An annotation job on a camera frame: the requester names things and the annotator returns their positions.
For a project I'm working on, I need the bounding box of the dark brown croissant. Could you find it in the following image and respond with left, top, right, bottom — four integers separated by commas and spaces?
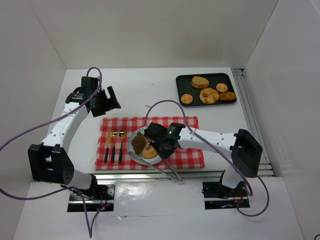
131, 132, 147, 155

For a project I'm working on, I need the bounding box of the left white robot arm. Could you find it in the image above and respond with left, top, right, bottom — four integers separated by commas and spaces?
27, 76, 121, 198

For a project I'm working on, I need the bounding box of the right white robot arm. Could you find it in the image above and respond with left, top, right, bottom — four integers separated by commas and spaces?
144, 122, 263, 189

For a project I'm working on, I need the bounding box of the sliced bread piece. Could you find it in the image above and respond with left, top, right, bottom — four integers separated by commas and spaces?
191, 76, 210, 89

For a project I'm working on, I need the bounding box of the clear drinking glass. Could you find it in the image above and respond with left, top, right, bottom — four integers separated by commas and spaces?
176, 148, 188, 153

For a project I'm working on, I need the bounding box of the white plate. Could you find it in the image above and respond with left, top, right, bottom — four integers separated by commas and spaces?
126, 126, 162, 165

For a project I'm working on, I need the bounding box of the small round bun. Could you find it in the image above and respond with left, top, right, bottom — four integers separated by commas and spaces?
180, 93, 193, 105

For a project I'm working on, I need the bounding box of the red checkered cloth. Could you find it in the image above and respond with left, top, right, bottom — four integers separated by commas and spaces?
94, 116, 205, 171

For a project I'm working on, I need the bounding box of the large glazed bagel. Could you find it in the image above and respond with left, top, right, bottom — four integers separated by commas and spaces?
199, 88, 220, 105

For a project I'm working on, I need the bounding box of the black baking tray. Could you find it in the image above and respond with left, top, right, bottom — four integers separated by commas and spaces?
175, 72, 237, 108

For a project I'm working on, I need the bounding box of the round bun right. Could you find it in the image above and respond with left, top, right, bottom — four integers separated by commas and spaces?
216, 83, 228, 93

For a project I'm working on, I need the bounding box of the brown oblong pastry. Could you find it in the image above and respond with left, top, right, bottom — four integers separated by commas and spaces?
219, 92, 237, 101

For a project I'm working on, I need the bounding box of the gold fork black handle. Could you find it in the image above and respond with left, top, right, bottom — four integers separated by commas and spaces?
110, 129, 118, 164

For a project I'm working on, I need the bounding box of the gold knife black handle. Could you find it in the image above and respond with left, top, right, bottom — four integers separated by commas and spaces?
103, 129, 112, 164

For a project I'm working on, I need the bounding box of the gold spoon black handle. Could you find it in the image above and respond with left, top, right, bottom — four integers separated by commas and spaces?
118, 130, 127, 165

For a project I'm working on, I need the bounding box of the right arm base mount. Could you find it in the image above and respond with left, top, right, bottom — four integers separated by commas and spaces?
201, 181, 250, 210

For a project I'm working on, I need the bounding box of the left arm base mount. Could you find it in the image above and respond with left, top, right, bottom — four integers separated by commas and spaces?
67, 184, 116, 213

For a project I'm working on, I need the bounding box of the aluminium rail frame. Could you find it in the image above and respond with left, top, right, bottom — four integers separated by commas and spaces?
231, 68, 275, 177

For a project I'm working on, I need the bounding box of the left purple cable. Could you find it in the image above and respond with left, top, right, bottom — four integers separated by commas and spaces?
0, 66, 116, 240

